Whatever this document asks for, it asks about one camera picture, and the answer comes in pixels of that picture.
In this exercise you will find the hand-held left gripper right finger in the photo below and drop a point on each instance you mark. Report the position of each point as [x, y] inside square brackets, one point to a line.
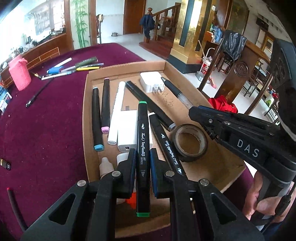
[155, 171]

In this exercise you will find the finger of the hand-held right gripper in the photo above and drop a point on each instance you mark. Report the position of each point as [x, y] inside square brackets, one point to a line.
[242, 117]
[203, 118]

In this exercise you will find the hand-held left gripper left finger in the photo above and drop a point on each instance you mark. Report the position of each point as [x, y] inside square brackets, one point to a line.
[129, 171]

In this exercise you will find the cardboard box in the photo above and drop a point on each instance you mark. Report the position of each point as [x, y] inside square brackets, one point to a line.
[185, 115]

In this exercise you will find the brown tape roll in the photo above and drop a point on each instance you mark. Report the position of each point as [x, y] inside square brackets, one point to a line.
[178, 132]

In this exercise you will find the black marker white cap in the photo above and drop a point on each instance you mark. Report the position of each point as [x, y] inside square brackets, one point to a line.
[166, 143]

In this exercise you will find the black marker green cap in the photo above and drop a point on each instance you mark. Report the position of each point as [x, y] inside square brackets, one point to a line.
[143, 139]

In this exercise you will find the black gel pen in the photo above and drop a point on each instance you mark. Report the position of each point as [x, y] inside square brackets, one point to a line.
[175, 91]

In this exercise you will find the black marker grey cap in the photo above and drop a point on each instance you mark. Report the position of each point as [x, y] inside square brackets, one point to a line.
[155, 110]

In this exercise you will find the thick white marker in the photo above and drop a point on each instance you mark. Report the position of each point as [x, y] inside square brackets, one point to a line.
[116, 111]

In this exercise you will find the black marker blue cap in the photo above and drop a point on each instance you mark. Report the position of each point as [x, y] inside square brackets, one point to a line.
[96, 115]

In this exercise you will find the black marker pink cap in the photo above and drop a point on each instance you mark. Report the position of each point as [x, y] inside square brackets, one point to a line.
[106, 104]

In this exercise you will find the person's right hand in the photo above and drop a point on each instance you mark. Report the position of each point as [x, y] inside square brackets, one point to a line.
[251, 197]

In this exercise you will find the small dropper bottle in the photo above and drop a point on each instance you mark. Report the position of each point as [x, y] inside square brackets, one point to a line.
[106, 166]

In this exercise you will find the red cloth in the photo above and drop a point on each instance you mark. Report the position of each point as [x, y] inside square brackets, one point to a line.
[223, 104]

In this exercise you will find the orange plastic piece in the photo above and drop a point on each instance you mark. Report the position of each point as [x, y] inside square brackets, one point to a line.
[131, 201]

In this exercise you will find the white power adapter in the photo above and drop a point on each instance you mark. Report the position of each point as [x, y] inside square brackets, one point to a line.
[126, 129]

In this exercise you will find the white bucket red label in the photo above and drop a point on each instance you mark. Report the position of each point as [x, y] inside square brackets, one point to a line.
[207, 66]

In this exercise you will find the broom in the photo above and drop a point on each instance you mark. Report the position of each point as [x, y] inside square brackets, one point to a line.
[204, 55]

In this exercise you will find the white charger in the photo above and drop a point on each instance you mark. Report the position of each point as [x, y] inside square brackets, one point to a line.
[149, 80]

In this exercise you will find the black cloth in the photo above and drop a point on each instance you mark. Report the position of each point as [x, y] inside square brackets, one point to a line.
[233, 45]

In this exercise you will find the wooden staircase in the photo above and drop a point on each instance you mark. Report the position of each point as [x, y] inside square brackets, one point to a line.
[161, 39]

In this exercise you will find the gold pillar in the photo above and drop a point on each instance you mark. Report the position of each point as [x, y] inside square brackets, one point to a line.
[187, 30]

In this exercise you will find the yellow pen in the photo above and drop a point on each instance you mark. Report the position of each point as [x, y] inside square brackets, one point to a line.
[90, 68]

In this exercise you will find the dark jacket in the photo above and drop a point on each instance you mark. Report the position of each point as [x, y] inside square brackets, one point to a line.
[146, 23]

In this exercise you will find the silver pen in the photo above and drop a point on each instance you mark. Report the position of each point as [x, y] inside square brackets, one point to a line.
[92, 64]

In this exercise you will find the green pen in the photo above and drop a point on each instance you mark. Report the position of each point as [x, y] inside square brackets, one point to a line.
[86, 61]

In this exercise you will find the thin black pen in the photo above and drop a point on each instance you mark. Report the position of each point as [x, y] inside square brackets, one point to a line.
[39, 93]

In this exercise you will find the white and blue pen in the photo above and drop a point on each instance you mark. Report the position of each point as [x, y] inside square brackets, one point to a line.
[57, 75]

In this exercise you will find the black stick red tip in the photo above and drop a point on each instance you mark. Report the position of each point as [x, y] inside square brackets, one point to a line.
[15, 208]

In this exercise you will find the metal bowl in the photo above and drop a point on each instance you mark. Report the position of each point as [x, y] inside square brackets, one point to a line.
[115, 34]

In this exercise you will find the wooden door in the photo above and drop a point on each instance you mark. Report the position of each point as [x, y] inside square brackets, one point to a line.
[134, 16]

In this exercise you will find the blue and white marker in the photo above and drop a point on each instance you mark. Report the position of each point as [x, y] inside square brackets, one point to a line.
[54, 70]

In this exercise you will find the slim white marker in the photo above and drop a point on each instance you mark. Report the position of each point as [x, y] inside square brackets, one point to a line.
[63, 62]

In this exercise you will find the black and gold pen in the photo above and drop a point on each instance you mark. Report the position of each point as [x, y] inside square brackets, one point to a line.
[37, 75]

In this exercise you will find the wooden chair with cloth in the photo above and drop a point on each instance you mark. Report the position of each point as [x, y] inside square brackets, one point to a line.
[99, 27]

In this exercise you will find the blue and white card box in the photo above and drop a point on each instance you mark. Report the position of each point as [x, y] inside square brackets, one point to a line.
[5, 99]

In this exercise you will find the wooden counter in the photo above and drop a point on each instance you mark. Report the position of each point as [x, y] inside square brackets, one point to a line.
[46, 53]

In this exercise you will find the pink knitted bottle cover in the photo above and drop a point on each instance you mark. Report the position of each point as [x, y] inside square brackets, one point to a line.
[19, 74]

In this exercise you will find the bamboo wall painting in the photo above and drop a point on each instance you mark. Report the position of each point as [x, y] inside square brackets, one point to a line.
[81, 25]

